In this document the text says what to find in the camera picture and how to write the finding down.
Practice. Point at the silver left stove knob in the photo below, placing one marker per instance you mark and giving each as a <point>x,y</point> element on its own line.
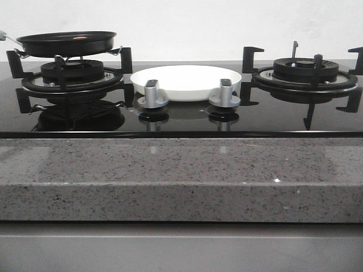
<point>154,97</point>

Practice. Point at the left black gas burner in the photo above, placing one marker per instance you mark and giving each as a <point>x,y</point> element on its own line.
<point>74,71</point>

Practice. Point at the grey cabinet front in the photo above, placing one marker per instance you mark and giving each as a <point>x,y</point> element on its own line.
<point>180,247</point>

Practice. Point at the right black pan support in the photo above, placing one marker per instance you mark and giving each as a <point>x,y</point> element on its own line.
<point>345,85</point>

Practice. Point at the right black gas burner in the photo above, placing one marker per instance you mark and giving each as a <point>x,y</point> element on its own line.
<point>301,70</point>

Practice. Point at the black frying pan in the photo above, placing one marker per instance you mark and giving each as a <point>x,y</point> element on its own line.
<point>48,45</point>

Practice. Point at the silver right stove knob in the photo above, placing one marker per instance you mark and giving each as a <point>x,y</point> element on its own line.
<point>224,98</point>

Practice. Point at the left black pan support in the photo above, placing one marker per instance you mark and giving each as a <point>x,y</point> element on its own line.
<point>124,61</point>

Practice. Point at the silver stove knob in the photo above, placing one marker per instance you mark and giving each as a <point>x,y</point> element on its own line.
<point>154,97</point>
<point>224,98</point>

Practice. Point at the black gas burner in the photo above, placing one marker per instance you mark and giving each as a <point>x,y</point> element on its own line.
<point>74,71</point>
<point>301,70</point>

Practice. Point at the white round plate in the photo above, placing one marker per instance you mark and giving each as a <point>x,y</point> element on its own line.
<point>186,82</point>

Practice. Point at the black pan support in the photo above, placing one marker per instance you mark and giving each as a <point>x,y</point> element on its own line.
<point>124,61</point>
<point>345,85</point>

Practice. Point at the black glass cooktop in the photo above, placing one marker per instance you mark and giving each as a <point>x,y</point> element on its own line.
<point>116,114</point>

